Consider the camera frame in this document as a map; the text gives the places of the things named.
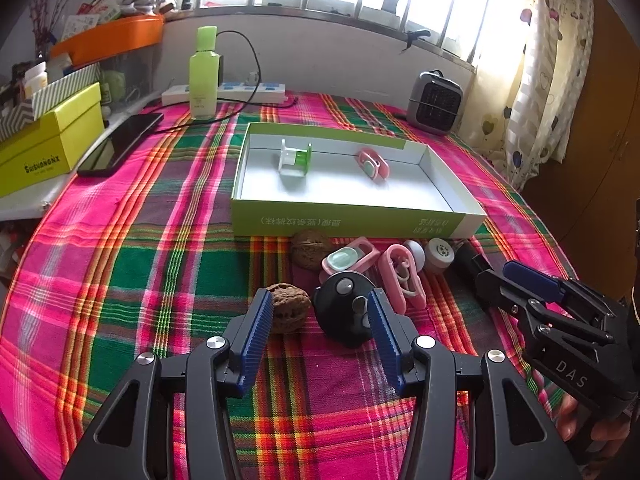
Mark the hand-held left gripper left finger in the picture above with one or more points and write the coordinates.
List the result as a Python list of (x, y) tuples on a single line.
[(257, 330)]

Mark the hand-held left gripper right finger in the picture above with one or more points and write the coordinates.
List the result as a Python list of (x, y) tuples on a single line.
[(382, 330)]

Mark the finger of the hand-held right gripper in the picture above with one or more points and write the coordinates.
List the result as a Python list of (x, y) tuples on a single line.
[(500, 292), (530, 280)]

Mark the brown walnut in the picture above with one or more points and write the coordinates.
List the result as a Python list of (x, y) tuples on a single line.
[(290, 310), (310, 252)]

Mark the black rectangular holder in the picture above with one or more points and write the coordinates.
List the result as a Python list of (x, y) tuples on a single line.
[(465, 265)]

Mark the black oval two-button device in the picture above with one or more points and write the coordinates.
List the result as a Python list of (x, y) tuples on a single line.
[(335, 310)]

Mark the pink clip with white hook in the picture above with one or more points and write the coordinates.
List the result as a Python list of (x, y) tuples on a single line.
[(387, 270)]

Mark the white round perforated cap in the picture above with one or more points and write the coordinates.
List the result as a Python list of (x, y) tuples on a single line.
[(440, 255)]

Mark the white mushroom knob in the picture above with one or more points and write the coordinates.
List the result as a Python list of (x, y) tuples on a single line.
[(416, 255)]

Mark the green white cardboard box tray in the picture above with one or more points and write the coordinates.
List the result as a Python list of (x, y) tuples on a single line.
[(350, 195)]

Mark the pink plastic clip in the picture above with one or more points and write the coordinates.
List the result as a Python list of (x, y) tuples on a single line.
[(372, 164)]

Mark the white green knob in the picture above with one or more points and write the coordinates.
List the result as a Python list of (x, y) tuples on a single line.
[(300, 160)]

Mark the person's right hand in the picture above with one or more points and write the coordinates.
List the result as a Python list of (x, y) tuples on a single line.
[(568, 417)]

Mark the pink green plaid tablecloth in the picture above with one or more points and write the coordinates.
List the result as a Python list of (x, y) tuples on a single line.
[(150, 240)]

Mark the brown wooden cabinet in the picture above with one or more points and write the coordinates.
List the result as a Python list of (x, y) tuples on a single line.
[(600, 135)]

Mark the heart print curtain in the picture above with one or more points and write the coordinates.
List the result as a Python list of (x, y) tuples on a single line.
[(545, 85)]

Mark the small grey heater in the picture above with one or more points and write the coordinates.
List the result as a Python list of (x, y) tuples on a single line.
[(435, 102)]

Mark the black smartphone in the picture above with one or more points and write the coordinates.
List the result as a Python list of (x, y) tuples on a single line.
[(120, 145)]

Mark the white blue power strip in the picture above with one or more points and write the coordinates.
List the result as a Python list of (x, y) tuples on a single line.
[(265, 91)]

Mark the white plug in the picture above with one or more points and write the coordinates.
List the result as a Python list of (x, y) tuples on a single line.
[(251, 79)]

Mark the light green bottle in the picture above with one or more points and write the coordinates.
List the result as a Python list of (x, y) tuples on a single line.
[(204, 80)]

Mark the black charger adapter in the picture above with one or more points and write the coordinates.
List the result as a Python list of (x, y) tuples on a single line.
[(220, 67)]

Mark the yellow-green cardboard box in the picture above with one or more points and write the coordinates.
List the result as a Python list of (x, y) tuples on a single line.
[(45, 155)]

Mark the green pouch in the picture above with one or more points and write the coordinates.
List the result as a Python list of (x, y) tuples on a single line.
[(114, 85)]

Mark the grey white striped box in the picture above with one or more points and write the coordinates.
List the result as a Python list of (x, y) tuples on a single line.
[(65, 85)]

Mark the orange plastic tray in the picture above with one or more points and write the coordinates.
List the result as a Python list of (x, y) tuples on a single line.
[(115, 35)]

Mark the paper cards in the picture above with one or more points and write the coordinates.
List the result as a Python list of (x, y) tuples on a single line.
[(90, 17)]

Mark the dried red branches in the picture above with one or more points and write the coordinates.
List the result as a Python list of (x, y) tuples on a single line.
[(42, 25)]

